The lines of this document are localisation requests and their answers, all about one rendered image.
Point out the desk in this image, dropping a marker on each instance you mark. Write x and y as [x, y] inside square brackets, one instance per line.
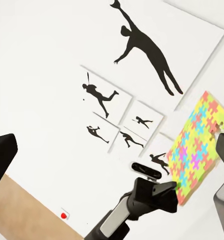
[207, 227]

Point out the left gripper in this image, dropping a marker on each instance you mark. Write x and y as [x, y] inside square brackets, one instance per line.
[149, 197]

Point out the sliding door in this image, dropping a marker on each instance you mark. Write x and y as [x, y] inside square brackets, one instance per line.
[23, 217]

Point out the electric switch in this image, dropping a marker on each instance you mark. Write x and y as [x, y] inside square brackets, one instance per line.
[63, 214]

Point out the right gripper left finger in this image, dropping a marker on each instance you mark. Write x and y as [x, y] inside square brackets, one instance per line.
[8, 150]

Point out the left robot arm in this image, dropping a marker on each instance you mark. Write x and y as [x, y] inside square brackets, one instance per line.
[147, 196]

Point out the jigsaw puzzle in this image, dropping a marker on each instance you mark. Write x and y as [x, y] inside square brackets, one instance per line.
[193, 155]

